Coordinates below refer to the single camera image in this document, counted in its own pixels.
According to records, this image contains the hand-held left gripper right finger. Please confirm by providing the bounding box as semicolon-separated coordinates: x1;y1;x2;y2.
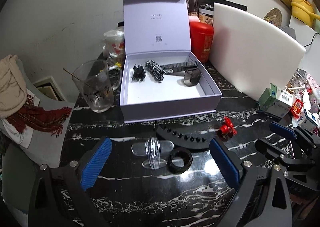
209;138;293;227

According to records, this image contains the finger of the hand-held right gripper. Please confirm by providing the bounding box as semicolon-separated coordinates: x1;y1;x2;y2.
255;137;311;168
269;121;320;148

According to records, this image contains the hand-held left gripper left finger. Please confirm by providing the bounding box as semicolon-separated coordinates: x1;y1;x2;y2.
28;136;112;227

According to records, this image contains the red flower hair clip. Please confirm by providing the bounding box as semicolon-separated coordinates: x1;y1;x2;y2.
220;117;237;140

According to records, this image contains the black hair tie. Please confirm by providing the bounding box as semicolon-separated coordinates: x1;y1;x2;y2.
168;148;192;174

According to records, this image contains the clear plastic hair claw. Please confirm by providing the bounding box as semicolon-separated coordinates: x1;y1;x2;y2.
132;136;174;170

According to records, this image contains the white gift box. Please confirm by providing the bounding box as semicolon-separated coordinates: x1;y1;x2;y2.
120;0;223;124

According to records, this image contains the smoky square hair clip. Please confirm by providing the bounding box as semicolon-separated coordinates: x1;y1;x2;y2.
181;67;202;87

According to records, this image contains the black bow hair clip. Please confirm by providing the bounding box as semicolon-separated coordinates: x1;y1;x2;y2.
132;63;147;83

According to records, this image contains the black flat pack white label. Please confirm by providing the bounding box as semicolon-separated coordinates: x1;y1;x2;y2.
160;61;198;76

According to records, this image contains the checkered scrunchie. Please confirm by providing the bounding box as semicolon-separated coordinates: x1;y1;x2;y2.
145;60;165;83

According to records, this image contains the small red packet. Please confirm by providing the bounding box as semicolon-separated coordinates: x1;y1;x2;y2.
290;100;304;115

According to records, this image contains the white blue box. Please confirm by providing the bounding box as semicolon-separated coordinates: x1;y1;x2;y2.
300;112;320;131

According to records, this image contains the green white medicine box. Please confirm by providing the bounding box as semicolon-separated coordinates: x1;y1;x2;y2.
257;83;297;119

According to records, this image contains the pink patterned plastic bag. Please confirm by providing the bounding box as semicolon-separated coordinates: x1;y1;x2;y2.
306;73;320;113

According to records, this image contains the glass mug with cartoon print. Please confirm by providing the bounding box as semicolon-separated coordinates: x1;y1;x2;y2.
72;59;123;113

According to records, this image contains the red plaid scarf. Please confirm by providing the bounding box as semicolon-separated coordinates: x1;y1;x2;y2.
6;93;72;138

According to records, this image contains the green cushion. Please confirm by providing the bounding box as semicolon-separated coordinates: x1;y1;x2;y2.
0;140;42;220

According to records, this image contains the white foam board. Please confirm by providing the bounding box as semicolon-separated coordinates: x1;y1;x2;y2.
209;2;307;101

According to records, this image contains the white cloth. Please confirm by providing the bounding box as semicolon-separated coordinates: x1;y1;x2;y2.
2;117;31;148

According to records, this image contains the thin stirring stick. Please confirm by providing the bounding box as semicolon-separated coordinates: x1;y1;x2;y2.
62;68;92;86

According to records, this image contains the cream fleece cloth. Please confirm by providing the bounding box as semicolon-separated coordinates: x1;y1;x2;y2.
0;55;27;119

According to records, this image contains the red canister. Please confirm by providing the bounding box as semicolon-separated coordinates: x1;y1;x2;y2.
189;21;215;63

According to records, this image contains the yellow plastic pot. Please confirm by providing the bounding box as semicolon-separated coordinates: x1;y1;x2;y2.
291;0;320;28

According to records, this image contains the plastic-wrapped white cup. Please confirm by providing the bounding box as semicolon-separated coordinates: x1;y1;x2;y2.
102;27;125;66

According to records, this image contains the orange patterned snack bag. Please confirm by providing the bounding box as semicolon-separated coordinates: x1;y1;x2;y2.
199;9;214;27

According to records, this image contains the black snack bag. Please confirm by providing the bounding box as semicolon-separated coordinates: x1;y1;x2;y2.
199;0;247;13

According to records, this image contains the wooden frame against wall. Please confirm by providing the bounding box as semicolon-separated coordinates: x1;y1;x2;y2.
32;75;67;103

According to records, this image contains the black cable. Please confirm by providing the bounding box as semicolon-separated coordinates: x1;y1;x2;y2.
304;32;320;48

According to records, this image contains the round woven wall disc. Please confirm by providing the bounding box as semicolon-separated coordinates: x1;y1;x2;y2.
264;8;283;26

